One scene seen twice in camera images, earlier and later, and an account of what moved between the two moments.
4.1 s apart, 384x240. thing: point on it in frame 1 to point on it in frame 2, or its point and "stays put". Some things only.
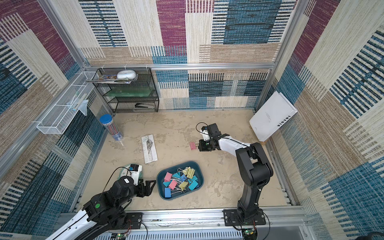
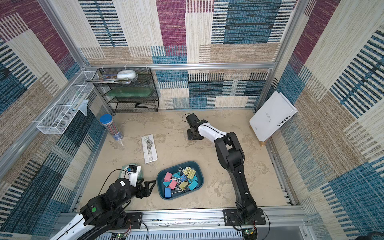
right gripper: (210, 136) to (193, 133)
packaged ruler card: (149, 148) stays put
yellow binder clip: (185, 170) stays put
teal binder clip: (193, 185) stays put
